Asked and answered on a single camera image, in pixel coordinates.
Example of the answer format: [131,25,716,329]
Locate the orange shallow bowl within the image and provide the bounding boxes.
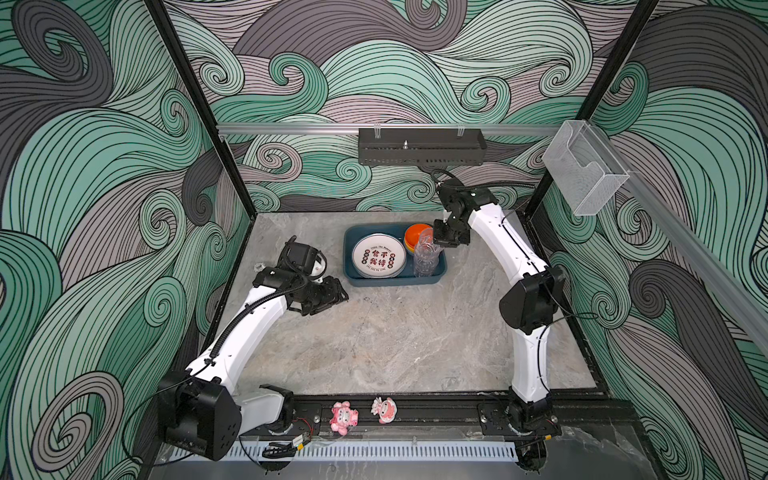
[403,223,431,252]

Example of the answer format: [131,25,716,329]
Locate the clear plastic cup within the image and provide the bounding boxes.
[414,227,443,253]

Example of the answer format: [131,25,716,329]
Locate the white plate red green circles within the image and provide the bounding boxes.
[351,233,407,279]

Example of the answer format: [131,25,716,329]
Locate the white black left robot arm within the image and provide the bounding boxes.
[156,238,349,461]

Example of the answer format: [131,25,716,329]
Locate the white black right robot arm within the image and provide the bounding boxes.
[433,178,565,410]

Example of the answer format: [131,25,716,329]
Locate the teal plastic bin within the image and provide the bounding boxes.
[343,222,447,287]

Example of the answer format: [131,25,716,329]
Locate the pink plush pig figure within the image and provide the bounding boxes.
[330,401,359,437]

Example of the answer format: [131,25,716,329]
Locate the pink white small figure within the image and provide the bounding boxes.
[371,397,398,425]

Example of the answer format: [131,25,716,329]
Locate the black right rear frame post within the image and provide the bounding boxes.
[522,0,659,220]

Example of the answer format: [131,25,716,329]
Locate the black frame post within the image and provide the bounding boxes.
[522,0,659,220]
[144,0,257,222]

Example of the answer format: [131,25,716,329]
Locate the black perforated wall tray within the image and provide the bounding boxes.
[357,129,488,168]

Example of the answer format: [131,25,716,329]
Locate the clear acrylic wall holder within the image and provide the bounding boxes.
[542,120,629,217]

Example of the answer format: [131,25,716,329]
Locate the aluminium wall rail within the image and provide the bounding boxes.
[217,122,560,137]

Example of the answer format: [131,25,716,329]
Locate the white slotted cable duct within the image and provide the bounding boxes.
[169,440,520,463]

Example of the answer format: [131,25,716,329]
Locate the black left rear frame post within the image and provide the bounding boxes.
[144,0,257,222]

